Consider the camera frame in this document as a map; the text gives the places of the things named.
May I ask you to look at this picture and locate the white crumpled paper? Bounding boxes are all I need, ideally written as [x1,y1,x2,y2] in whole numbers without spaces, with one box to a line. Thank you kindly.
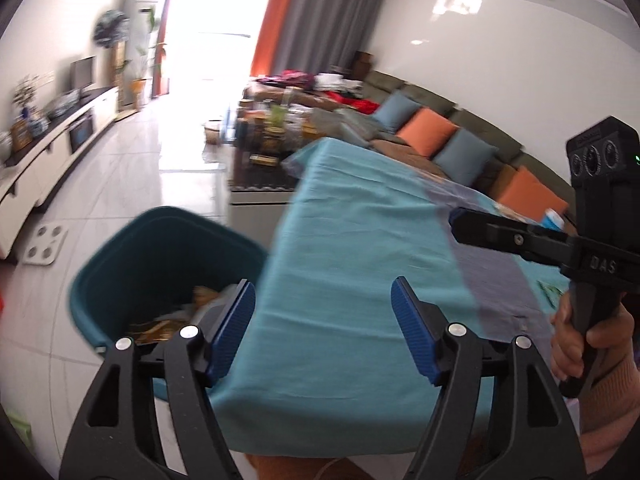
[187,285,239,329]

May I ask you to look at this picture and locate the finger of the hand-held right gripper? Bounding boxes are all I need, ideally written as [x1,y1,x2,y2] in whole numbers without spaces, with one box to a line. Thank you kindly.
[448,207,577,267]

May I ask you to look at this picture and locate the white black tv stand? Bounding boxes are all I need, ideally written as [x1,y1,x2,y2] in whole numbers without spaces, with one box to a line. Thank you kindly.
[0,85,121,262]

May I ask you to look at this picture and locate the grey-green sofa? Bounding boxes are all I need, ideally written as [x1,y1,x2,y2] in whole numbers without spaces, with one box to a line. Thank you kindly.
[345,69,581,241]

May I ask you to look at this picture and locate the black monitor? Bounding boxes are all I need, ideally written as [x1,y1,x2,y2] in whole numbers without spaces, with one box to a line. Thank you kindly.
[70,56,97,94]

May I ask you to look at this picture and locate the blue white packet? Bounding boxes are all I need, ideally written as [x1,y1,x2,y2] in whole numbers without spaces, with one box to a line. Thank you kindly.
[542,208,569,231]

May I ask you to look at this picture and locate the orange curtain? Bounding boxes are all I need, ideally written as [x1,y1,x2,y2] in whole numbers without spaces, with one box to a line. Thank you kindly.
[250,0,301,79]

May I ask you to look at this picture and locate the white bathroom scale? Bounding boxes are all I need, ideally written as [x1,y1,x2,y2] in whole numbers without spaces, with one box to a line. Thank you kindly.
[22,224,69,265]

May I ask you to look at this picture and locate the teal table cloth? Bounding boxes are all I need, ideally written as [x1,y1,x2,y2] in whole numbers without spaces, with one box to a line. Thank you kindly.
[207,137,581,454]

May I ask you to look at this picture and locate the teal plastic trash bin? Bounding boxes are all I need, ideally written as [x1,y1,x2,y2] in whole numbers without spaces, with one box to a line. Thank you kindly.
[67,206,269,402]

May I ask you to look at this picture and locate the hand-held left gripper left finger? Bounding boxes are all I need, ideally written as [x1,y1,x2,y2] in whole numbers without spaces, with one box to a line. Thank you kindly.
[59,279,257,480]

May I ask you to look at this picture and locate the black coffee table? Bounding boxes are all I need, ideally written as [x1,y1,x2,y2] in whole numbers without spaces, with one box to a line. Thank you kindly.
[227,105,312,206]

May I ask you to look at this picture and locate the striped curtain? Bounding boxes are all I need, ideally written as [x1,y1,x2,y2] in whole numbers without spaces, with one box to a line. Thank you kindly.
[150,0,184,99]

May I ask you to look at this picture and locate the blue cushion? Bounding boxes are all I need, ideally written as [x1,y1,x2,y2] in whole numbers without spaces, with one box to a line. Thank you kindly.
[432,127,500,187]
[372,91,424,131]

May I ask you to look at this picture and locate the clear plastic bag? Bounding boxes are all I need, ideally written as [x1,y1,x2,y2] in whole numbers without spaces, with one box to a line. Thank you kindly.
[47,91,81,116]

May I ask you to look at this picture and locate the brown wooden cabinet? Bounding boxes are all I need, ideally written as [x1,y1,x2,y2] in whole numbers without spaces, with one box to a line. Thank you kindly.
[350,51,374,81]

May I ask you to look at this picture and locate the pile of clothes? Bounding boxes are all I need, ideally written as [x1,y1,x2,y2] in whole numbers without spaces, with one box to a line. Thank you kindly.
[255,70,381,116]

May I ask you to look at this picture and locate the wooden picture frame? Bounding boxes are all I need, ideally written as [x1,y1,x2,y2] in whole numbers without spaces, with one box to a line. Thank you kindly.
[11,120,32,154]

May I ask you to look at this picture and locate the person's right hand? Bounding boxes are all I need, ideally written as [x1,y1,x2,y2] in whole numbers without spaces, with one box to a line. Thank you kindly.
[550,290,636,383]

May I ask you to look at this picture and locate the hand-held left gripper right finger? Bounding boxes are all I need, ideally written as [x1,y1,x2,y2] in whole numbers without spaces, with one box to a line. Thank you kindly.
[391,276,587,480]

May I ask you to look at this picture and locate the orange cushion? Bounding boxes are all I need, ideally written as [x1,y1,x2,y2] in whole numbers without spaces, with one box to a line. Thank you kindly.
[487,166,570,224]
[397,107,460,157]

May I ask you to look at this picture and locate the covered standing fan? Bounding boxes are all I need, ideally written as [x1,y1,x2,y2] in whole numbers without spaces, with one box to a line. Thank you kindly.
[94,9,132,106]

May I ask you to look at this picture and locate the tall leafy potted plant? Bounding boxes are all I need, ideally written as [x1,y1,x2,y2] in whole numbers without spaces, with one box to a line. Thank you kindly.
[129,7,166,106]

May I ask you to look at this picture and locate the white standing air conditioner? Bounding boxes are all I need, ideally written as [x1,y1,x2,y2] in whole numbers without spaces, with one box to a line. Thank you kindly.
[117,0,171,109]

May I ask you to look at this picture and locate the grey curtain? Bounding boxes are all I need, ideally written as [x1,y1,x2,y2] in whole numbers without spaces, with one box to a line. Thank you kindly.
[270,0,386,79]

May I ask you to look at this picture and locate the group of jars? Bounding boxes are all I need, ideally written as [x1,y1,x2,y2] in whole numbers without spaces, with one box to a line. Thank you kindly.
[235,100,341,162]

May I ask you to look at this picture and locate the person's right forearm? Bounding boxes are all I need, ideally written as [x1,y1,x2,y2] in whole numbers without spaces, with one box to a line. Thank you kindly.
[577,347,640,474]

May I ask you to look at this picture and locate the plant in blue vase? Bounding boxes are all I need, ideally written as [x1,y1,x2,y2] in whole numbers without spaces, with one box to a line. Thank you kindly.
[14,75,44,121]

